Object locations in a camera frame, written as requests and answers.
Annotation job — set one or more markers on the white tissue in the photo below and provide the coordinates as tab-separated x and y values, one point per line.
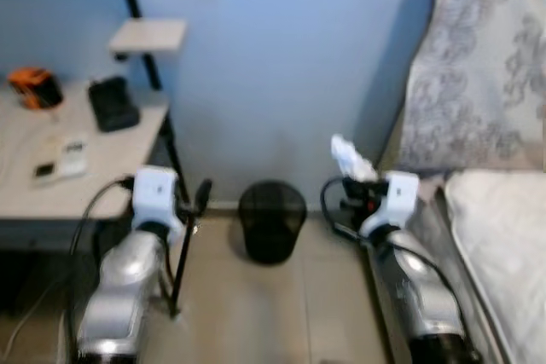
351	158

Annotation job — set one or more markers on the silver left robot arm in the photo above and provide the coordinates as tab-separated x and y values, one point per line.
119	296

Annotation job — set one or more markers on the black mesh waste basket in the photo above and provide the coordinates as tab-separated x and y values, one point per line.
271	223

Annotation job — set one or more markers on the white remote control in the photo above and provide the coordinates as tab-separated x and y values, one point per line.
72	159

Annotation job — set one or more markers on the black pouch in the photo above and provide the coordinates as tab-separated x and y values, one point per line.
113	106

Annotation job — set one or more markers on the small black device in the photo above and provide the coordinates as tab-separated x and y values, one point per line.
44	171

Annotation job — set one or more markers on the white mattress bed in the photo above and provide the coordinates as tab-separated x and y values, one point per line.
503	262

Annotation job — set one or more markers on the small light wood shelf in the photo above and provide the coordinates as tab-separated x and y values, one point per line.
149	36

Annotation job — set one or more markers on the grey swirl patterned bedding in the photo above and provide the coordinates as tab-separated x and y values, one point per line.
478	57

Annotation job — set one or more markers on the orange black gadget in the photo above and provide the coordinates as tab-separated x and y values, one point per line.
34	89

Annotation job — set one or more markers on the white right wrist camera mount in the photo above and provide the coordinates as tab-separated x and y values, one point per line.
394	198

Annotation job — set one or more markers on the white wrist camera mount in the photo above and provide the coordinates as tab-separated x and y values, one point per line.
394	198
156	193

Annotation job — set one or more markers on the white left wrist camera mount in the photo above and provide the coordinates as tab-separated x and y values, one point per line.
156	193

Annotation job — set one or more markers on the light wood desk black frame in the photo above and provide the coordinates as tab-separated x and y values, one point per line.
102	168

